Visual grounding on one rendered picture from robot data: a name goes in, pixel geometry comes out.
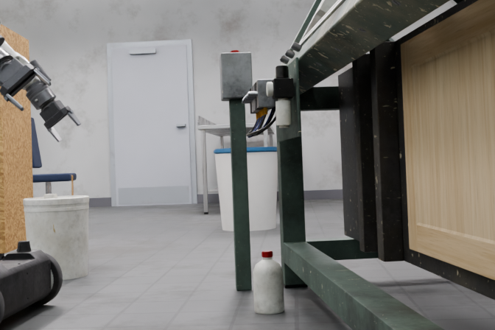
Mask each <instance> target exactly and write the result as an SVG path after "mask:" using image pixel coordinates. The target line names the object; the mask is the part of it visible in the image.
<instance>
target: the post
mask: <svg viewBox="0 0 495 330"><path fill-rule="evenodd" d="M229 116H230V137H231V177H232V198H233V218H234V258H235V278H236V290H237V291H242V290H252V279H251V259H250V220H249V200H248V161H247V141H246V121H245V104H242V99H230V100H229Z"/></svg>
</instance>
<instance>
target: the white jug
mask: <svg viewBox="0 0 495 330"><path fill-rule="evenodd" d="M261 257H262V260H261V261H260V262H259V263H257V264H256V266H255V267H254V270H253V294H254V311H255V313H258V314H263V315H271V314H278V313H281V312H283V311H284V282H283V270H282V269H281V265H280V264H279V263H278V262H276V261H274V260H273V252H272V251H271V250H263V251H262V252H261Z"/></svg>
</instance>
